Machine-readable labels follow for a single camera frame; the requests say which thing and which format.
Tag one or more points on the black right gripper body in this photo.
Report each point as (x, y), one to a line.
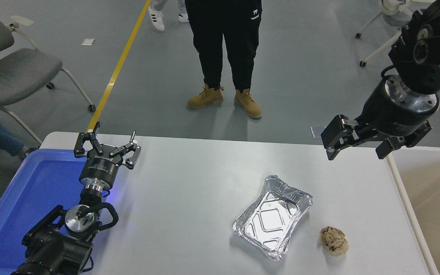
(388, 114)

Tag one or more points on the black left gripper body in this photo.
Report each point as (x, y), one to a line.
(99, 170)

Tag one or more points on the rectangular foil tray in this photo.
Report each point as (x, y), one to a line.
(271, 219)

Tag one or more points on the clear plastic piece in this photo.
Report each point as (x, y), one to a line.
(317, 131)

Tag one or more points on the blue plastic tray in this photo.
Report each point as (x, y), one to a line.
(33, 191)

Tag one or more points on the large pale bin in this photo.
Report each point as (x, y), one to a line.
(437, 198)

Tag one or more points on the white-framed wheeled chair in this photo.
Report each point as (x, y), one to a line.
(380, 42)

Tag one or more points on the person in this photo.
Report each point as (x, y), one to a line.
(157, 17)
(2, 139)
(224, 38)

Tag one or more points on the white paper scrap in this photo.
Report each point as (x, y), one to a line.
(88, 42)

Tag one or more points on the grey office chair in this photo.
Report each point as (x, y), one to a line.
(13, 72)

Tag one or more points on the crumpled tan paper ball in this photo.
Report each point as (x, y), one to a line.
(334, 240)

